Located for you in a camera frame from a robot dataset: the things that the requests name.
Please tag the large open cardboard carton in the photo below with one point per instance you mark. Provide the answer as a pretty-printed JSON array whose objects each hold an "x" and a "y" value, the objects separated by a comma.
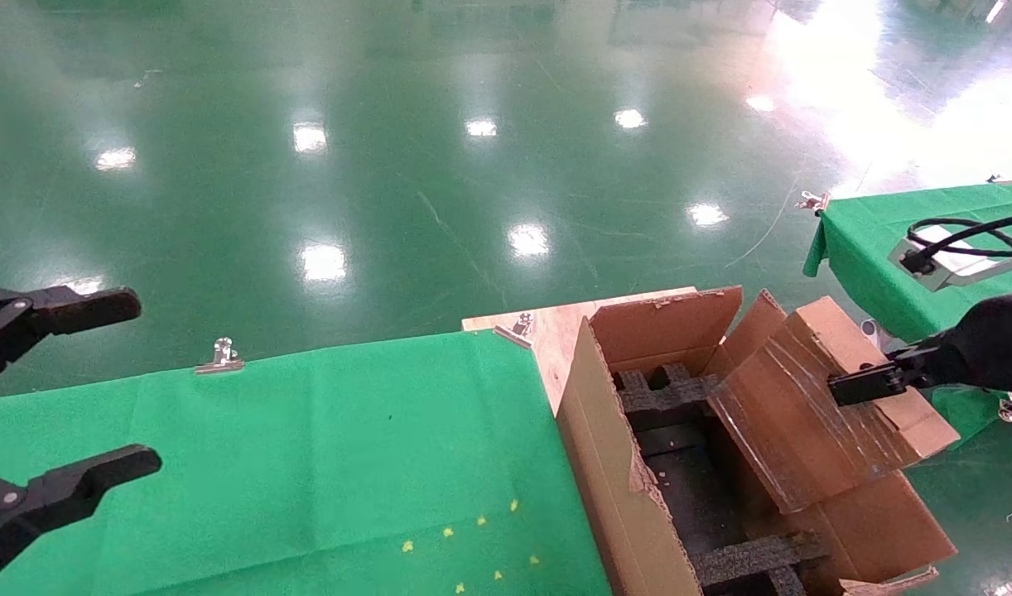
[{"x": 605, "y": 463}]

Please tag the black foam insert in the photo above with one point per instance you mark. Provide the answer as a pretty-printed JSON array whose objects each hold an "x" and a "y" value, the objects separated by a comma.
[
  {"x": 663, "y": 397},
  {"x": 746, "y": 559}
]

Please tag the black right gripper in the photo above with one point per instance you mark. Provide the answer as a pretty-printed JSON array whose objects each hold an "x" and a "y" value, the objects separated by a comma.
[{"x": 995, "y": 348}]

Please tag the cardboard box with hole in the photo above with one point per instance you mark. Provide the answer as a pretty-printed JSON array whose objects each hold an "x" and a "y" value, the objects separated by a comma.
[{"x": 804, "y": 430}]

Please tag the plywood board under carton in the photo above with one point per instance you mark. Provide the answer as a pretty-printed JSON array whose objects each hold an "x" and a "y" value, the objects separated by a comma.
[{"x": 556, "y": 331}]

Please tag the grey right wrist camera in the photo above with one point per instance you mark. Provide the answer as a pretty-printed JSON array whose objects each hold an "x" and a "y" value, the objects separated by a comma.
[{"x": 945, "y": 266}]

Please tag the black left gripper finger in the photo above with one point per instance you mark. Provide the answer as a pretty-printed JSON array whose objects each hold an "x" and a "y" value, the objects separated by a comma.
[
  {"x": 67, "y": 488},
  {"x": 67, "y": 308}
]

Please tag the green tablecloth with yellow marks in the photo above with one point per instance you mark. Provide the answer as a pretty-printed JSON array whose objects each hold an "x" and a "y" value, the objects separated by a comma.
[{"x": 307, "y": 455}]

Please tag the green tablecloth of neighbour table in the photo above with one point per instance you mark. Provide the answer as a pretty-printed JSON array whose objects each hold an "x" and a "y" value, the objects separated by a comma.
[{"x": 870, "y": 248}]

